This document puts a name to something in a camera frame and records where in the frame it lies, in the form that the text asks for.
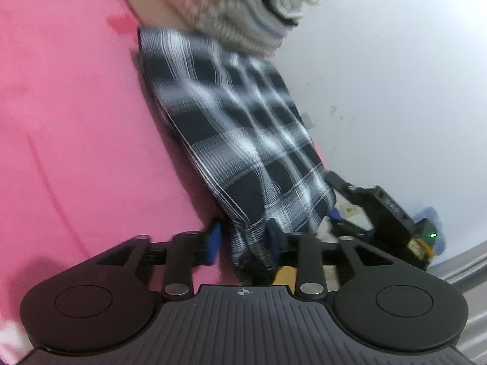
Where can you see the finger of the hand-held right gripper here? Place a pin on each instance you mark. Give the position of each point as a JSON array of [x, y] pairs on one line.
[[348, 186], [334, 215]]

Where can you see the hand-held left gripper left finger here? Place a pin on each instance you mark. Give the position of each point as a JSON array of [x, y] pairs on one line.
[[214, 245]]

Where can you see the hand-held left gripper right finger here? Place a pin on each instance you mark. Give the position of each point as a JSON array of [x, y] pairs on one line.
[[274, 247]]

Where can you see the black white plaid pants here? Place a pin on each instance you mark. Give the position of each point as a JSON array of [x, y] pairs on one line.
[[247, 140]]

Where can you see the stack of folded clothes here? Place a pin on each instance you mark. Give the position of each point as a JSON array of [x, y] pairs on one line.
[[228, 15]]

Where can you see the light blue object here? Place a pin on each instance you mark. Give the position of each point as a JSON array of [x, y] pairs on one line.
[[433, 216]]

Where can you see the pink floral bed sheet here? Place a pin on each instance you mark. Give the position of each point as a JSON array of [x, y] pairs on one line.
[[76, 102]]

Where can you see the white wall socket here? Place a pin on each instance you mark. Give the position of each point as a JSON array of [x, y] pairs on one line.
[[350, 210]]

